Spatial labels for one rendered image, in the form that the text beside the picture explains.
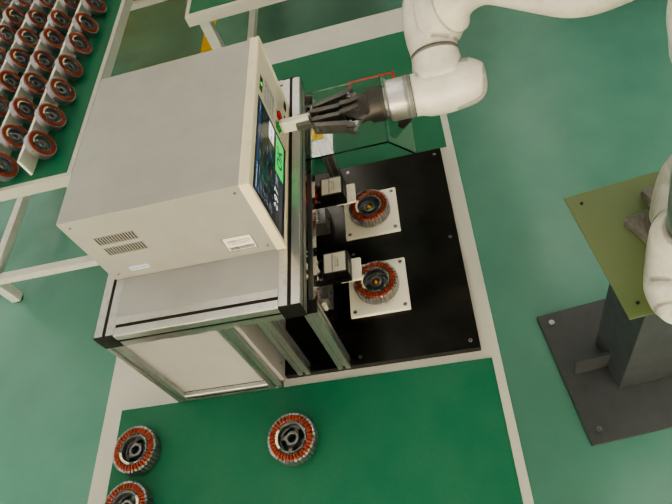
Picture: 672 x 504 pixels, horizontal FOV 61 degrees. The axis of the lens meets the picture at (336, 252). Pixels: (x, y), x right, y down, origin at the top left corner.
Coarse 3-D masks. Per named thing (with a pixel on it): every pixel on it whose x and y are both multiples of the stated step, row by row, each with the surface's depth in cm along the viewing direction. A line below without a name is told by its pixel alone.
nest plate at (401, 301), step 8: (392, 264) 148; (400, 264) 147; (400, 272) 146; (368, 280) 147; (384, 280) 145; (400, 280) 144; (352, 288) 147; (368, 288) 145; (400, 288) 143; (408, 288) 143; (352, 296) 145; (400, 296) 142; (408, 296) 141; (352, 304) 144; (360, 304) 143; (368, 304) 143; (384, 304) 142; (392, 304) 141; (400, 304) 140; (408, 304) 140; (352, 312) 143; (360, 312) 142; (368, 312) 141; (376, 312) 141; (384, 312) 141; (392, 312) 141
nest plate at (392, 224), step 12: (384, 192) 162; (348, 204) 163; (396, 204) 158; (348, 216) 160; (396, 216) 156; (348, 228) 158; (360, 228) 157; (372, 228) 156; (384, 228) 155; (396, 228) 154; (348, 240) 157
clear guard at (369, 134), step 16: (368, 80) 147; (384, 80) 147; (320, 96) 148; (368, 128) 137; (384, 128) 135; (400, 128) 138; (320, 144) 138; (336, 144) 137; (352, 144) 135; (368, 144) 134; (400, 144) 135
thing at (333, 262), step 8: (328, 256) 137; (336, 256) 136; (344, 256) 136; (320, 264) 139; (328, 264) 135; (336, 264) 135; (344, 264) 134; (352, 264) 139; (360, 264) 138; (328, 272) 134; (336, 272) 134; (344, 272) 133; (352, 272) 137; (360, 272) 137; (320, 280) 136; (328, 280) 136; (336, 280) 136; (344, 280) 136; (352, 280) 136
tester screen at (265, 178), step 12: (264, 120) 118; (264, 132) 116; (264, 144) 114; (264, 156) 113; (264, 168) 111; (264, 180) 110; (276, 180) 118; (264, 192) 108; (264, 204) 107; (276, 216) 113
